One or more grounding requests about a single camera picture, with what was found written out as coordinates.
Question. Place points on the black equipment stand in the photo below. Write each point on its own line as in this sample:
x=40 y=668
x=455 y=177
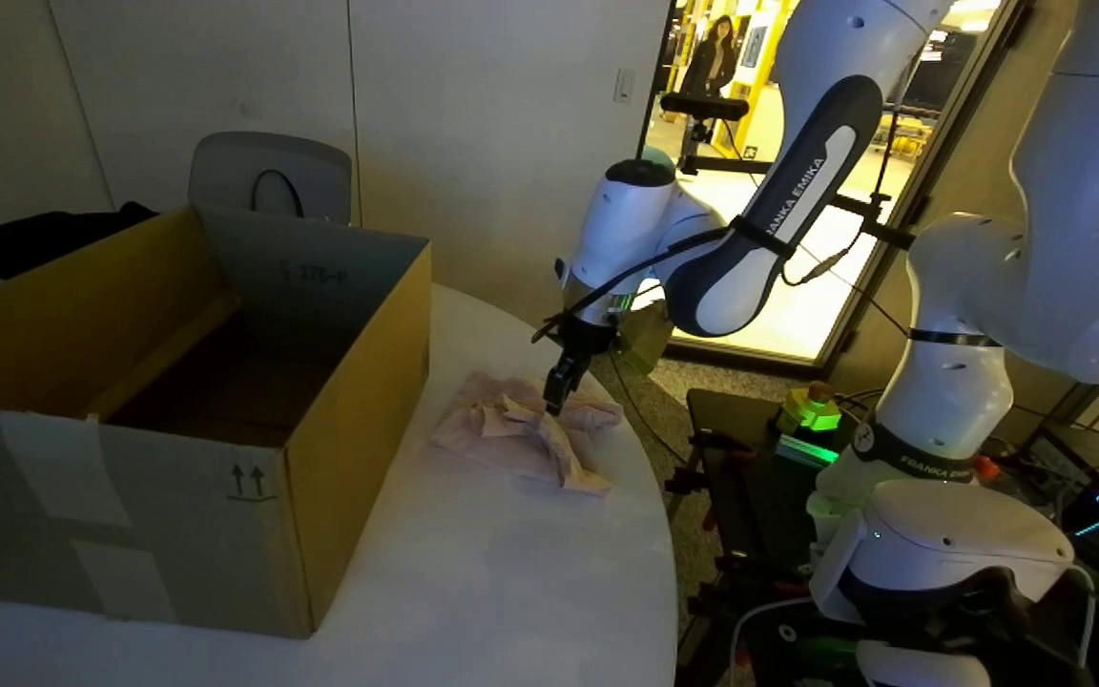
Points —
x=741 y=509

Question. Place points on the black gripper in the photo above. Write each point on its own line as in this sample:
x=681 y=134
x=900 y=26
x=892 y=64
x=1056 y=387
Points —
x=582 y=345

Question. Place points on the small lit electronic device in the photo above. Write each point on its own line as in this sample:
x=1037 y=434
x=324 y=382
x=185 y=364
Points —
x=810 y=427

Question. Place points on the yellowish wrist camera block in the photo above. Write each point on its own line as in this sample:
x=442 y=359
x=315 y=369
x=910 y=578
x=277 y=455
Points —
x=645 y=335

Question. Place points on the black mounting rod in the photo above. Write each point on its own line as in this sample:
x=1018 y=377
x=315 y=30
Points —
x=878 y=219

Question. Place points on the person in dark clothes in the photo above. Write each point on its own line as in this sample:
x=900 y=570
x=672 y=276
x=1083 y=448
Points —
x=712 y=58

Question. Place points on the black cloth bundle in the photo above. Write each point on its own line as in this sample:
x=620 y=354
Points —
x=57 y=233

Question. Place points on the grey chair backrest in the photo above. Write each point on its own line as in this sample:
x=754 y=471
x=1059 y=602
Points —
x=270 y=175

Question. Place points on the large open cardboard box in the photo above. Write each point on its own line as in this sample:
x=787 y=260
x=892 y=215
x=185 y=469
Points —
x=193 y=423

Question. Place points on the pale pink towel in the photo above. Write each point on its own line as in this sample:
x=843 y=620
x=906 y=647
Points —
x=514 y=427

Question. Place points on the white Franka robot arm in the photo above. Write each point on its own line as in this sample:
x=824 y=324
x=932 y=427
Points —
x=1009 y=320

